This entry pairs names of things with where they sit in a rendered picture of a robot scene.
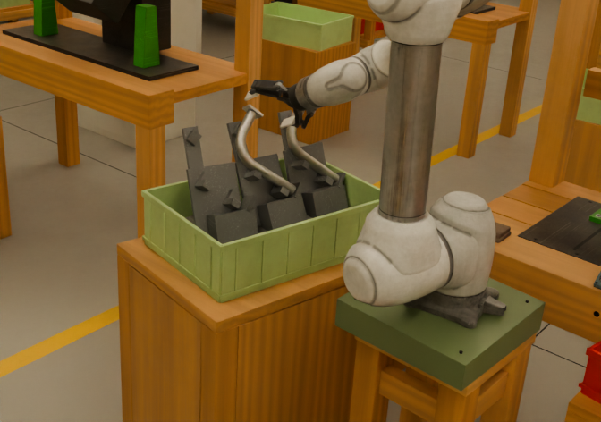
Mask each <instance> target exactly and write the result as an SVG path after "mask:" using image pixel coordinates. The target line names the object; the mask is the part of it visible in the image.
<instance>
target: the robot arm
mask: <svg viewBox="0 0 601 422"><path fill-rule="evenodd" d="M367 1H368V5H369V7H370V8H371V10H372V11H373V12H374V13H375V14H376V15H377V16H378V17H379V18H380V19H381V20H382V22H383V25H384V31H385V34H386V35H387V37H388V38H389V39H391V41H390V40H380V41H378V42H376V43H375V44H373V45H371V46H368V47H366V48H364V49H362V50H360V52H359V53H357V54H356V55H354V56H352V57H349V58H346V59H342V60H337V61H334V62H332V63H329V64H328V65H325V66H323V67H321V68H320V69H318V70H316V71H315V72H314V73H312V74H310V75H309V76H307V77H304V78H302V79H301V80H300V81H299V82H298V83H296V84H294V85H292V86H291V87H289V88H288V87H285V86H284V85H283V81H282V80H277V81H274V80H254V81H253V83H252V85H251V90H250V91H248V93H247V95H246V97H245V98H244V100H245V101H247V100H250V99H252V98H254V97H257V96H259V94H261V95H265V96H269V97H275V98H277V100H280V101H284V102H285V103H286V104H287V105H288V106H289V107H292V108H293V112H294V114H295V115H294V116H292V117H289V118H286V119H284V120H283V122H282V124H281V125H280V128H281V129H282V128H285V127H288V126H294V127H296V128H299V126H301V128H302V129H305V128H306V126H307V124H308V122H309V119H310V118H311V117H313V115H314V113H315V112H316V110H317V109H318V108H320V107H324V106H336V105H340V104H342V103H346V102H349V101H352V100H353V99H354V98H356V97H358V96H360V95H362V94H365V93H369V92H373V91H376V90H379V89H382V88H384V87H387V99H386V111H385V135H384V147H383V160H382V172H381V185H380V197H379V205H378V206H376V207H375V208H374V209H373V210H372V211H371V212H370V213H369V214H368V215H367V217H366V220H365V223H364V225H363V227H362V230H361V232H360V236H359V238H358V239H357V242H356V244H354V245H352V246H351V248H350V249H349V251H348V253H347V255H346V258H345V260H344V262H343V280H344V283H345V285H346V287H347V289H348V291H349V293H350V294H351V295H352V296H353V297H354V298H355V299H356V300H359V301H361V302H364V303H367V304H370V305H371V306H375V307H391V306H397V305H401V304H403V305H404V306H406V307H408V308H417V309H420V310H423V311H426V312H428V313H430V314H433V315H436V316H439V317H442V318H445V319H448V320H451V321H454V322H455V323H458V324H460V325H462V326H464V327H466V328H469V329H473V328H476V327H477V322H478V320H479V318H480V317H481V316H482V314H483V313H485V314H491V315H497V316H503V315H504V311H505V310H506V305H505V304H504V303H503V302H501V301H499V300H497V299H498V296H499V291H498V290H497V289H495V288H491V287H487V281H488V278H489V275H490V272H491V267H492V264H493V258H494V253H495V236H496V233H495V219H494V216H493V213H492V211H491V208H490V207H488V205H487V203H486V201H485V200H484V199H483V198H481V197H480V196H477V195H475V194H472V193H468V192H464V191H454V192H450V193H448V194H446V195H443V196H442V197H441V198H440V199H438V200H437V201H436V202H435V203H434V204H433V205H432V207H431V208H430V212H428V211H427V192H428V183H429V174H430V165H431V155H432V146H433V137H434V128H435V118H436V101H437V91H438V82H439V72H440V63H441V54H442V44H443V42H445V40H446V39H447V37H448V36H449V34H450V32H451V29H452V27H453V24H454V22H455V20H456V19H459V18H461V17H463V16H464V15H466V14H468V13H471V12H472V11H475V10H477V9H478V8H480V7H481V6H483V5H484V4H486V3H487V2H489V1H490V0H367ZM282 94H283V97H281V95H282ZM304 110H307V112H306V117H305V120H302V111H304Z"/></svg>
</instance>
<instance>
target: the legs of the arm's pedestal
mask: <svg viewBox="0 0 601 422"><path fill-rule="evenodd" d="M530 348H531V345H530V346H529V347H528V348H527V349H526V350H525V351H523V352H522V353H521V354H520V355H518V356H517V357H516V358H515V359H513V360H512V361H511V362H509V363H508V364H507V365H506V366H504V367H503V368H502V369H500V370H499V371H498V372H497V373H495V374H494V375H493V376H491V377H490V378H489V379H488V380H486V381H485V382H484V383H483V384H482V385H481V386H480V387H478V388H477V389H476V390H475V391H473V392H472V393H470V394H469V395H468V396H467V397H465V396H463V395H461V394H459V393H457V392H455V391H454V390H452V389H450V388H448V387H446V386H444V385H442V384H439V389H437V387H438V382H436V381H435V380H433V379H431V378H429V377H427V376H424V375H422V374H421V373H419V372H418V371H416V370H414V369H412V368H410V367H407V366H405V365H403V364H402V363H400V362H399V361H397V360H395V359H392V358H390V357H388V356H386V355H385V354H383V353H382V352H380V351H378V350H375V349H373V348H371V347H369V346H368V345H366V344H364V343H363V342H360V341H357V349H356V358H355V367H354V376H353V385H352V394H351V411H350V420H349V422H386V417H387V410H388V402H389V400H391V401H393V402H395V403H397V404H399V405H400V406H401V412H400V419H399V422H474V421H475V419H477V418H478V417H479V416H480V415H481V417H480V421H479V422H516V420H517V416H518V411H519V406H520V402H521V393H522V388H523V384H524V379H525V375H526V370H527V365H528V361H529V353H530ZM405 368H406V371H405V372H404V371H403V370H404V369H405Z"/></svg>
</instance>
